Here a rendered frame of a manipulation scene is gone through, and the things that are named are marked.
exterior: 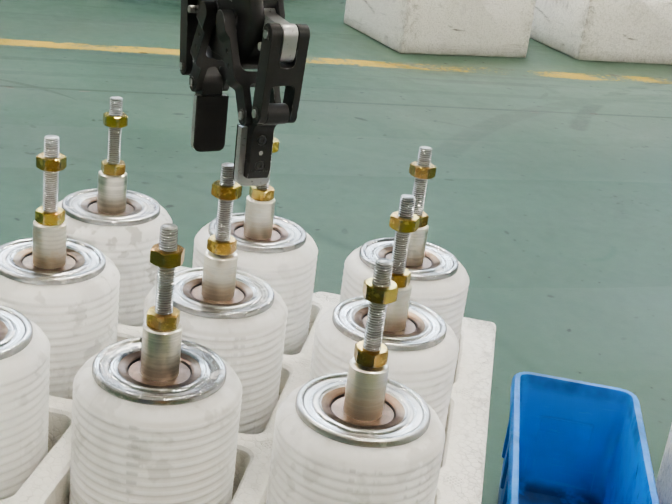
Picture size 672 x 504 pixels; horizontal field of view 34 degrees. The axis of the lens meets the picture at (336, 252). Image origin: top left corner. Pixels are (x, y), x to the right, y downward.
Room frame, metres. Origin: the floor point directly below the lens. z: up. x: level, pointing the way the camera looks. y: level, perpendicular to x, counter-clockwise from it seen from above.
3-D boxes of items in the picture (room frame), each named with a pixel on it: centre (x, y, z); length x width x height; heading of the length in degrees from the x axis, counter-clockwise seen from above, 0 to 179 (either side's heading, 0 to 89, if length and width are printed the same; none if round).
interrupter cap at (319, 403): (0.53, -0.03, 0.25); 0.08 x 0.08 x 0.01
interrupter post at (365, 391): (0.53, -0.03, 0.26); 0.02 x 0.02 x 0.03
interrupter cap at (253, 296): (0.66, 0.07, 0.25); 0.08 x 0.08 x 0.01
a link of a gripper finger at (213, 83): (0.70, 0.10, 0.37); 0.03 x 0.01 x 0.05; 32
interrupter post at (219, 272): (0.66, 0.07, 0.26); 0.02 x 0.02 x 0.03
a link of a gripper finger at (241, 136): (0.63, 0.06, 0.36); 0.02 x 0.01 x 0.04; 122
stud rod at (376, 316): (0.53, -0.03, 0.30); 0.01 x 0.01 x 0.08
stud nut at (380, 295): (0.53, -0.03, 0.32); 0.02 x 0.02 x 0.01; 41
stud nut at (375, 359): (0.53, -0.03, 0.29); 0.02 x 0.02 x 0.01; 41
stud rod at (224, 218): (0.66, 0.07, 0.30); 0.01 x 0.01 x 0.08
